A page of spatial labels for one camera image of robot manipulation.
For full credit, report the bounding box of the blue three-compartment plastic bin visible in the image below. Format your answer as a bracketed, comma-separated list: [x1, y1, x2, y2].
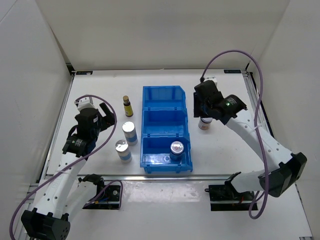
[140, 85, 193, 174]

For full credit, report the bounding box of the black corner label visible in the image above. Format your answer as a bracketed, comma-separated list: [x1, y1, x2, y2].
[75, 71, 93, 76]
[223, 69, 242, 74]

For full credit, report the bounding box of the purple cable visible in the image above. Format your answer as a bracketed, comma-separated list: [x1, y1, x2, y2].
[199, 49, 270, 220]
[9, 94, 118, 238]

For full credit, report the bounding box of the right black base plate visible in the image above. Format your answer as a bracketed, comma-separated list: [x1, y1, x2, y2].
[204, 184, 255, 212]

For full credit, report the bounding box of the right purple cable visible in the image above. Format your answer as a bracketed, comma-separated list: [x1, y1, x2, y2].
[199, 49, 270, 220]

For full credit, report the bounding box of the right black corner label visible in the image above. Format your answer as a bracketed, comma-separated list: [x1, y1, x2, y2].
[223, 69, 242, 74]

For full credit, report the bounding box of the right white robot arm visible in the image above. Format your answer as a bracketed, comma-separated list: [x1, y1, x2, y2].
[193, 80, 307, 200]

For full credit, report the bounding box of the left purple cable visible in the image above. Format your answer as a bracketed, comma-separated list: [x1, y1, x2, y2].
[9, 94, 118, 238]

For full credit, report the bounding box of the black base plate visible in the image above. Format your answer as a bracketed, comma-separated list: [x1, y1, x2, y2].
[83, 179, 124, 210]
[204, 184, 255, 212]

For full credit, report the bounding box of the yellow-label brown bottle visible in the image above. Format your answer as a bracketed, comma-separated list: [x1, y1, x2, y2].
[122, 95, 134, 117]

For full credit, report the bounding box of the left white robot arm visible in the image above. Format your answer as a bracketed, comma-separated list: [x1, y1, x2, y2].
[21, 95, 117, 240]

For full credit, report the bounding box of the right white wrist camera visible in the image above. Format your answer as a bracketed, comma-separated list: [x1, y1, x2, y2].
[204, 76, 218, 87]

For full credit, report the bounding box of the left black corner label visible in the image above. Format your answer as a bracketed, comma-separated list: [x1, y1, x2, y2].
[75, 71, 93, 76]

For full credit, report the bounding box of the silver-lid blue-band jar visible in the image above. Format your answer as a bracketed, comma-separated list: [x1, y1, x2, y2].
[122, 121, 138, 146]
[115, 139, 132, 163]

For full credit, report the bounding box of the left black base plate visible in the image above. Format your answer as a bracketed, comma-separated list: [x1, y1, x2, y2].
[83, 179, 124, 210]

